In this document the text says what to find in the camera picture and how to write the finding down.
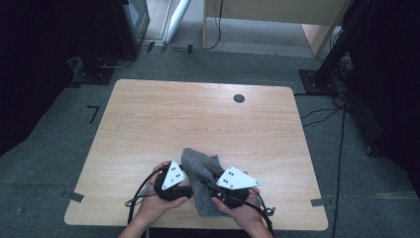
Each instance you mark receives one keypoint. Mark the black metal stand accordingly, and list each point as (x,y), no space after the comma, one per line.
(333,59)

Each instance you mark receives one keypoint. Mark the person's right hand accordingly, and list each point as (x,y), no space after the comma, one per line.
(249,213)

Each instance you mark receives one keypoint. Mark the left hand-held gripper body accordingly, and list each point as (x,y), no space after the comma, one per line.
(171,178)

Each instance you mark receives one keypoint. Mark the grey fuzzy cloth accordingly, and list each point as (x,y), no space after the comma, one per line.
(198,162)

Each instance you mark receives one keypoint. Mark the dark curtain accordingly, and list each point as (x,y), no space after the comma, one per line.
(389,82)
(29,66)

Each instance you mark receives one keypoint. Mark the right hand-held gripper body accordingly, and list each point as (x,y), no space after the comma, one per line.
(236,180)

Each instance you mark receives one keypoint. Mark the black cabinet with glass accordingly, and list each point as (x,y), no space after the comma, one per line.
(130,26)

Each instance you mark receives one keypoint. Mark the grey tape strip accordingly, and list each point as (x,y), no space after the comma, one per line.
(317,202)
(74,196)

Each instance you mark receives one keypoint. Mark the person's left hand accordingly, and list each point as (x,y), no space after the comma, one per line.
(153,208)

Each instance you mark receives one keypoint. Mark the light wooden desk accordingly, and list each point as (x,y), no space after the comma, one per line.
(280,10)

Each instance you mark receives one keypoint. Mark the black floor tape strip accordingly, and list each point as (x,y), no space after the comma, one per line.
(189,49)

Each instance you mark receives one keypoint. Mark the white door panel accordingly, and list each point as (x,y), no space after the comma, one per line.
(175,18)

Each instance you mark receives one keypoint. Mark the black round table grommet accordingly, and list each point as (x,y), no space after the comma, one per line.
(239,98)

